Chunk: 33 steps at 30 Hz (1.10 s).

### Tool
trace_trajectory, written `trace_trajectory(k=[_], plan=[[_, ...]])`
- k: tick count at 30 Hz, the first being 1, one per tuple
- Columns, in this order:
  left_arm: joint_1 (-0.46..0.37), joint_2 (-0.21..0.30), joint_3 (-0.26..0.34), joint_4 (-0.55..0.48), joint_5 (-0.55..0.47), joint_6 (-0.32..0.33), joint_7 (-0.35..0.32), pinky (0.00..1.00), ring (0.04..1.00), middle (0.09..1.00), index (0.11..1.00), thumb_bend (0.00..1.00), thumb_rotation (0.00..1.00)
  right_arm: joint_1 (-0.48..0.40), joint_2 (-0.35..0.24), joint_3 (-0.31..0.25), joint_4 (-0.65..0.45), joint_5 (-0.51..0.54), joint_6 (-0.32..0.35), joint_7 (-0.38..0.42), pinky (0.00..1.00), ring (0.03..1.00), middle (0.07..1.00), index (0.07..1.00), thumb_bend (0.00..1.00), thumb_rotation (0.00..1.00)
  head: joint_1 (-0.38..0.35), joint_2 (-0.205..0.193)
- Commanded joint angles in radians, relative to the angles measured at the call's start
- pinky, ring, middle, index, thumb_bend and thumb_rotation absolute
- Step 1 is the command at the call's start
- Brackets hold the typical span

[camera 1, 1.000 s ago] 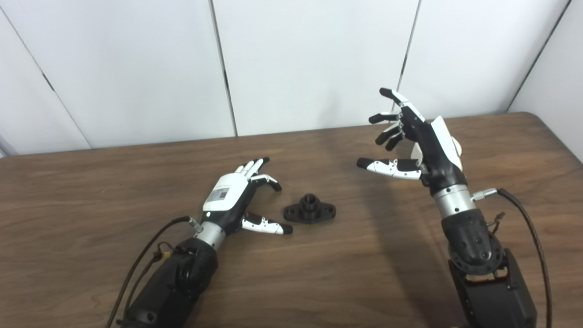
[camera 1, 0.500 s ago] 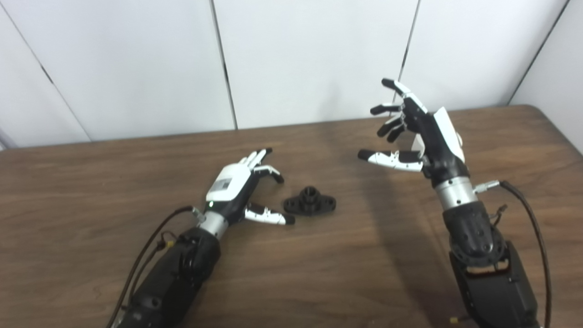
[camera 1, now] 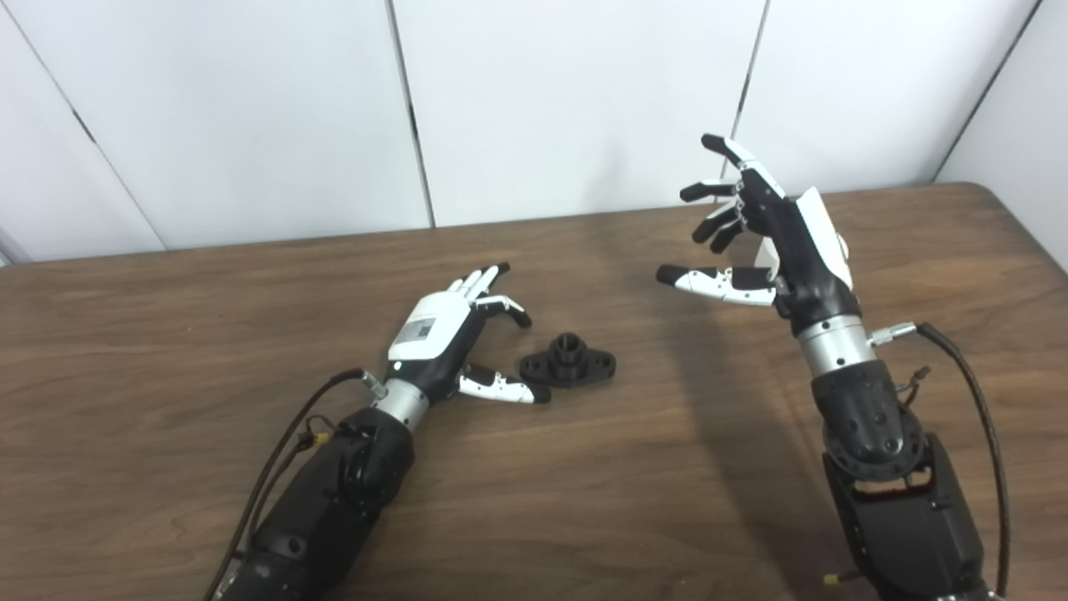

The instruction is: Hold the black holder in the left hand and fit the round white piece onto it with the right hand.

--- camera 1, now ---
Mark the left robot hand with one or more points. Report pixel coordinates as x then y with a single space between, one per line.
430 334

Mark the round white piece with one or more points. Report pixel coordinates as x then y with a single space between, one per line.
766 257

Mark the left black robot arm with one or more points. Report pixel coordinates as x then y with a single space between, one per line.
325 509

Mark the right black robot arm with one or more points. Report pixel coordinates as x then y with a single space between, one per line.
893 501

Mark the black flanged holder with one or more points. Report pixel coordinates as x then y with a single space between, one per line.
567 363

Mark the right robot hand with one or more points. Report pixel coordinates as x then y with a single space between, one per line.
801 259

